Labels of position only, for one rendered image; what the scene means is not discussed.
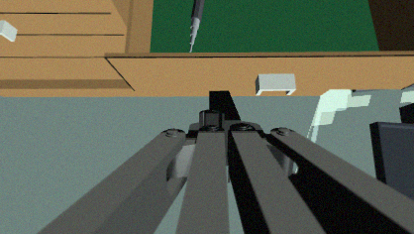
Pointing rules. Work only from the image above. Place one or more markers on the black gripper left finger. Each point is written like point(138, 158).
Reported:
point(135, 197)

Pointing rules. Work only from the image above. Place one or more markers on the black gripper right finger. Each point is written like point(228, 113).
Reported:
point(270, 199)

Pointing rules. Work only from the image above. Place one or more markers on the brown wooden chest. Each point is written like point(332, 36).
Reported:
point(77, 48)

